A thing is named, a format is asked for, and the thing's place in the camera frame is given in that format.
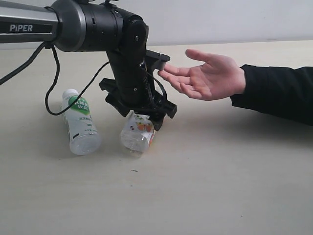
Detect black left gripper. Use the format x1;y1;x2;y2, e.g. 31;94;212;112
99;78;177;131

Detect person's open bare hand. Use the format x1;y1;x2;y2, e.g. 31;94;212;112
158;49;246;101

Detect black sleeved forearm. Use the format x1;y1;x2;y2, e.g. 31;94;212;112
230;65;313;126

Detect white bottle green label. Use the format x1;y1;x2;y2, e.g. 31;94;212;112
61;89;101;156

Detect clear bottle butterfly label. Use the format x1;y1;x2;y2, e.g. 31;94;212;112
120;111;156;157

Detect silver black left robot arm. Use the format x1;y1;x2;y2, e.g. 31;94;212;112
0;0;177;123

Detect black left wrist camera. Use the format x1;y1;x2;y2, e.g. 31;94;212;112
145;50;170;72

